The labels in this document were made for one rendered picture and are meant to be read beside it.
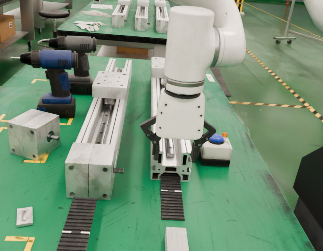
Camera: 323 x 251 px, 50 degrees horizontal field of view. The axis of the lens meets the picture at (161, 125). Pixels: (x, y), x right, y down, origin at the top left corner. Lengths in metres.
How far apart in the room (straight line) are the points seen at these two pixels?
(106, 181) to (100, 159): 0.05
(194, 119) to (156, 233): 0.24
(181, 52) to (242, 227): 0.39
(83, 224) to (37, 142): 0.31
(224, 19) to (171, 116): 0.22
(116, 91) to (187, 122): 0.45
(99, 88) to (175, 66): 0.50
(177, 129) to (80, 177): 0.24
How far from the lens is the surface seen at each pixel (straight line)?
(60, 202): 0.81
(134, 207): 0.79
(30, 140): 0.94
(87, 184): 0.79
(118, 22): 2.76
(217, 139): 0.96
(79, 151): 0.81
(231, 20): 0.71
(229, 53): 0.68
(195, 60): 0.66
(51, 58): 1.13
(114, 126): 0.94
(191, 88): 0.67
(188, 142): 0.89
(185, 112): 0.70
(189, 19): 0.64
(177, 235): 0.69
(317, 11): 1.00
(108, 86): 1.11
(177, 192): 0.84
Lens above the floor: 1.28
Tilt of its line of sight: 26 degrees down
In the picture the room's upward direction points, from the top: 5 degrees clockwise
